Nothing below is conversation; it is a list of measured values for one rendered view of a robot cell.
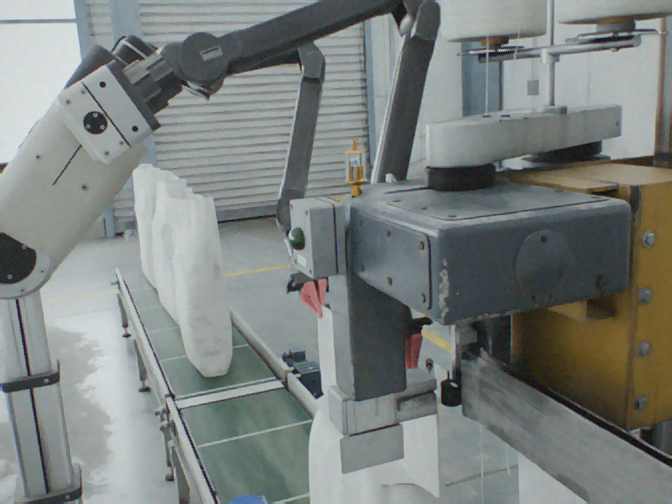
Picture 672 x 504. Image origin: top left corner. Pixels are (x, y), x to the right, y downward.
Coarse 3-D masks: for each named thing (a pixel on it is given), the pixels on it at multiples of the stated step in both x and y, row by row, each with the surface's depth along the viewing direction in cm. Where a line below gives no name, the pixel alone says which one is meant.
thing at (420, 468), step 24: (312, 432) 147; (336, 432) 137; (408, 432) 119; (432, 432) 111; (312, 456) 147; (336, 456) 133; (408, 456) 120; (432, 456) 112; (312, 480) 148; (336, 480) 132; (360, 480) 124; (384, 480) 120; (408, 480) 119; (432, 480) 113
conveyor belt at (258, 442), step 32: (192, 416) 247; (224, 416) 245; (256, 416) 244; (288, 416) 243; (192, 448) 242; (224, 448) 223; (256, 448) 222; (288, 448) 221; (224, 480) 204; (256, 480) 203; (288, 480) 202
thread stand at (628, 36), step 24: (552, 0) 97; (552, 24) 98; (600, 24) 86; (624, 24) 85; (480, 48) 107; (504, 48) 106; (528, 48) 103; (552, 48) 97; (576, 48) 93; (600, 48) 89; (624, 48) 86; (552, 72) 99; (552, 96) 100
